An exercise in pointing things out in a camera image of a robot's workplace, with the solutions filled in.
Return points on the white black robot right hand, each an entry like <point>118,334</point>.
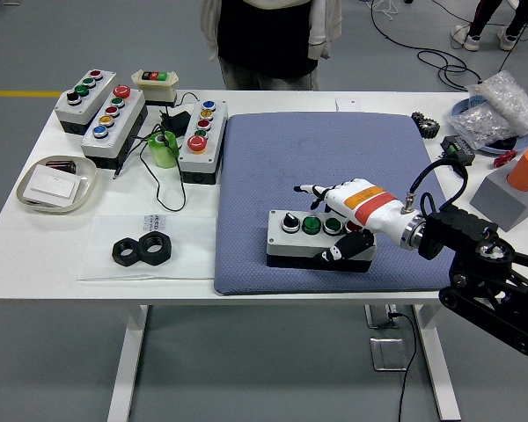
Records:
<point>369,204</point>

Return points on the grey four-button control box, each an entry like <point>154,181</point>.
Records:
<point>290,245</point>
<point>81,112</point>

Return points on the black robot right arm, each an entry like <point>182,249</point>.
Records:
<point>488,272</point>

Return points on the grey five-button control box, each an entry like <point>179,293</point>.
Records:
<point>119,127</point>
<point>198,165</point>

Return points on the blue-grey textured mat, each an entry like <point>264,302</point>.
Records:
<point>290,167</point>

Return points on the black metal gear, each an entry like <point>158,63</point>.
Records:
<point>427,127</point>

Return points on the small white card box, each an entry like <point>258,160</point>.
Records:
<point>347,104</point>

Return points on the black green terminal module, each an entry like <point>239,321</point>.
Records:
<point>459,151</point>

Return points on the grey under-table power box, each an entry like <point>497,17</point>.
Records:
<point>376,316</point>

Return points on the grey block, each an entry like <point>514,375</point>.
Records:
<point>503,202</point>

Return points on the clear bag of metal parts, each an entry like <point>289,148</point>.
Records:
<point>484,123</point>

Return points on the small red clip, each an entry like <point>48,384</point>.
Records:
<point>505,157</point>

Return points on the metal floor socket plate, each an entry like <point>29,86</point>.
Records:
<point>387,354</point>

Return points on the bubble wrap bag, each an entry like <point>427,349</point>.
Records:
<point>510,101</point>

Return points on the white table leg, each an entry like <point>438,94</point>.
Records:
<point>129,365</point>
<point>440,365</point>

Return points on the clear printed plastic bag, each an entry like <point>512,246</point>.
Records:
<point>189,246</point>

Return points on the background person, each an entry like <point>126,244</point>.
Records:
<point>471,41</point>

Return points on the black hex nut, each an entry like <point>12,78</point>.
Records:
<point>119,252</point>
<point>165,248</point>

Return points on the green tape roll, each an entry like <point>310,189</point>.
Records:
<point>163,151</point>

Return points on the beige shallow tray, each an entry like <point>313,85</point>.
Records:
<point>85,180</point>

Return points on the cream three-button switch box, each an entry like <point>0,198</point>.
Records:
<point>158,92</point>

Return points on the white wall switch panel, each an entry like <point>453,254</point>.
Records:
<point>50,184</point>

